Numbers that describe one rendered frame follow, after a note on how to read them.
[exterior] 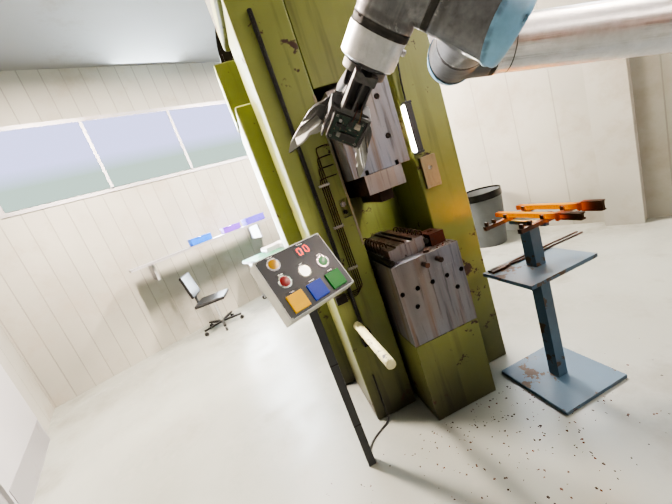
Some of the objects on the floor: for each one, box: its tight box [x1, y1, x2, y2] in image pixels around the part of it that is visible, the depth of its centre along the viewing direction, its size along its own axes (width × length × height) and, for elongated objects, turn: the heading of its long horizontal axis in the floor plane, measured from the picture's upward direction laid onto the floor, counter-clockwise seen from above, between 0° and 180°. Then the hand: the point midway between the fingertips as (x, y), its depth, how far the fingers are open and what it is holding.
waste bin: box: [467, 185, 507, 248], centre depth 391 cm, size 51×51×68 cm
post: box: [309, 309, 376, 467], centre depth 146 cm, size 4×4×108 cm
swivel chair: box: [179, 272, 244, 336], centre depth 430 cm, size 56×56×88 cm
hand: (325, 163), depth 64 cm, fingers open, 14 cm apart
